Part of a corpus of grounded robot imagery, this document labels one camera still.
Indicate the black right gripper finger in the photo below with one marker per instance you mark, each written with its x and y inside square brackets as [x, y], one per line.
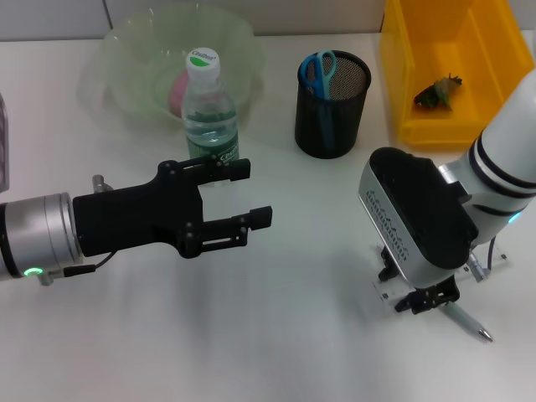
[386, 268]
[431, 298]

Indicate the right wrist camera housing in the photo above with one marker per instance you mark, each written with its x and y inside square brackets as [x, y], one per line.
[419, 209]

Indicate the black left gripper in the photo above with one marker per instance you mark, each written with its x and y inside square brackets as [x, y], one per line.
[134, 218]

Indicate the blue sheathed scissors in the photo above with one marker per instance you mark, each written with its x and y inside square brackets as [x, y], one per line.
[320, 79]

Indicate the pink toy peach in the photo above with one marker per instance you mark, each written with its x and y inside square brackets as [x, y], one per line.
[178, 94]

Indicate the translucent green fruit bowl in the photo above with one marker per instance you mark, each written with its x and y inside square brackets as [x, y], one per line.
[138, 54]

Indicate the clear plastic ruler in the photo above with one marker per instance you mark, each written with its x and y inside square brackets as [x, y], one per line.
[389, 293]

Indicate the green plastic wrapper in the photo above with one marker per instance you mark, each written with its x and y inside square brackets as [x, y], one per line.
[437, 93]

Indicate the silver white ballpoint pen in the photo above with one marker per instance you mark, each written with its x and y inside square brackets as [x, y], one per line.
[465, 320]

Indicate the black mesh pen cup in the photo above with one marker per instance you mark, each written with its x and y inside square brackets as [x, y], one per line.
[347, 125]

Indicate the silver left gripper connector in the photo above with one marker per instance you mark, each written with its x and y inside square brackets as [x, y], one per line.
[99, 184]

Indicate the yellow plastic storage bin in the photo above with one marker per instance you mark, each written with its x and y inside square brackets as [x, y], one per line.
[481, 54]

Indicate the clear water bottle green label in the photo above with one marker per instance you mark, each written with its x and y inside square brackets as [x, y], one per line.
[209, 117]

